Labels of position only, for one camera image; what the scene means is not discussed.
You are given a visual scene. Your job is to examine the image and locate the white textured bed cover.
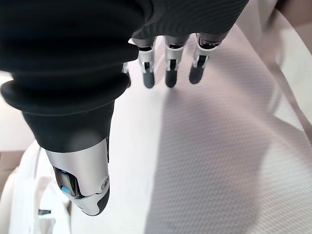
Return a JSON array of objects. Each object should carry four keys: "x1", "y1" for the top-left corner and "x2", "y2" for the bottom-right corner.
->
[{"x1": 108, "y1": 24, "x2": 312, "y2": 234}]

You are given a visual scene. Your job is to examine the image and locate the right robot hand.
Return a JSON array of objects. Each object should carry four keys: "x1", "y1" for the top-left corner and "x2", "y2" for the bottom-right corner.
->
[{"x1": 0, "y1": 0, "x2": 250, "y2": 217}]

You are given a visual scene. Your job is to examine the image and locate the white garment with black label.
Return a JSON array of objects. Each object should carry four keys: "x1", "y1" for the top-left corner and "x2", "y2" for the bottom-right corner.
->
[{"x1": 0, "y1": 143, "x2": 82, "y2": 234}]

